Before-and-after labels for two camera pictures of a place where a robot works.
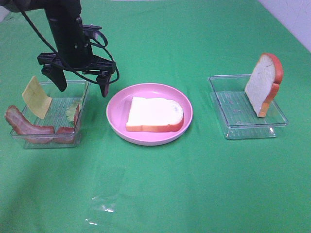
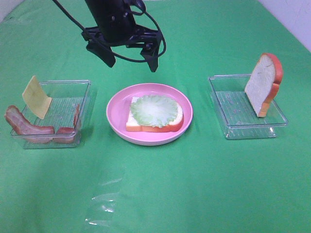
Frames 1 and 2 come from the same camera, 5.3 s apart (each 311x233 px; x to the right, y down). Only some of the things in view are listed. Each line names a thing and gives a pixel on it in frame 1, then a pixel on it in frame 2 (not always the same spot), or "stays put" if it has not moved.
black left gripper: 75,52 -> 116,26
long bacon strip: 35,134 stays put
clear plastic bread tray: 237,114 stays put
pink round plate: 118,107 stays put
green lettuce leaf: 71,106 -> 154,111
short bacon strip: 65,135 stays put
